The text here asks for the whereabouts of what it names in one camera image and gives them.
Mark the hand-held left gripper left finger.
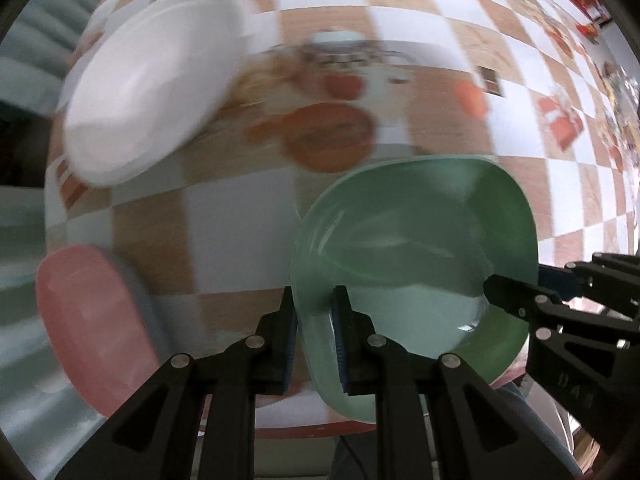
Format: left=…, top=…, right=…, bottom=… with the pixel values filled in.
left=55, top=286, right=301, bottom=480

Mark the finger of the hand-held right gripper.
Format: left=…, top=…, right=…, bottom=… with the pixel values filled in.
left=482, top=274, right=640, bottom=356
left=537, top=252, right=640, bottom=318

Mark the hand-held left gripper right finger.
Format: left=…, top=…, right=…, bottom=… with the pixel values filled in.
left=331, top=285, right=583, bottom=480

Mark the green plate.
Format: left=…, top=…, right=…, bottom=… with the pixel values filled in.
left=291, top=156, right=540, bottom=423

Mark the white bowl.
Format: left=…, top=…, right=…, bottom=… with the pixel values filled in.
left=62, top=0, right=251, bottom=188

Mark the grey blue cloth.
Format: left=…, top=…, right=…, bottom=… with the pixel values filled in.
left=492, top=382, right=583, bottom=480

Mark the checkered printed tablecloth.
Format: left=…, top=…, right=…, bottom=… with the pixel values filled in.
left=44, top=0, right=640, bottom=441

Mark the pink plate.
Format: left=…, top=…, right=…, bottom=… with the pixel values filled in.
left=35, top=245, right=166, bottom=418

